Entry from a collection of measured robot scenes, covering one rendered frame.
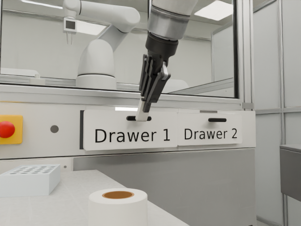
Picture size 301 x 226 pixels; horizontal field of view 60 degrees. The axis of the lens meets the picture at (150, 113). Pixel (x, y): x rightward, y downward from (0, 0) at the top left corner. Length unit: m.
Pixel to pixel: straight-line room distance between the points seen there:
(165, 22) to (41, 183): 0.40
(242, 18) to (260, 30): 1.65
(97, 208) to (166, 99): 0.62
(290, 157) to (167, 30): 0.34
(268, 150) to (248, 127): 1.54
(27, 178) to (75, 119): 0.30
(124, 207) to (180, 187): 0.64
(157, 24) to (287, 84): 2.00
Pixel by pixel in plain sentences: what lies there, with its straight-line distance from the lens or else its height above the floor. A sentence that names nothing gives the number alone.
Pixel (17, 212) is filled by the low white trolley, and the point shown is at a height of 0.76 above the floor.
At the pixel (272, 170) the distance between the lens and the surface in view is 2.63.
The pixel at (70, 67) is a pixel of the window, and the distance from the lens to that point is 0.81.
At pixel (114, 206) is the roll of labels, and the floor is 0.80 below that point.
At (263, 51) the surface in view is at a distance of 2.74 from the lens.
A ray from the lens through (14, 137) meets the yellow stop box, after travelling 0.72.
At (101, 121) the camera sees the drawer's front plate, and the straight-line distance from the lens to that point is 0.73.
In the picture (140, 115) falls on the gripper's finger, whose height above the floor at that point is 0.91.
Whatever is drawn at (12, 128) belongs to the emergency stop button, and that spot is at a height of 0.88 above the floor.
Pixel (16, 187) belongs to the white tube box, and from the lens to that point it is 0.53.
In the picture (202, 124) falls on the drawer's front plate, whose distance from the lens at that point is 0.94.
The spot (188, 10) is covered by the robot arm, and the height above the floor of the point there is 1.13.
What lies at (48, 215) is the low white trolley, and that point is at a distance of 0.41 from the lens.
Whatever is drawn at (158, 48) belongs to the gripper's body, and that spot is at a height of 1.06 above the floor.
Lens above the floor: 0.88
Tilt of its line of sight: 3 degrees up
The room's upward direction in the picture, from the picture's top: straight up
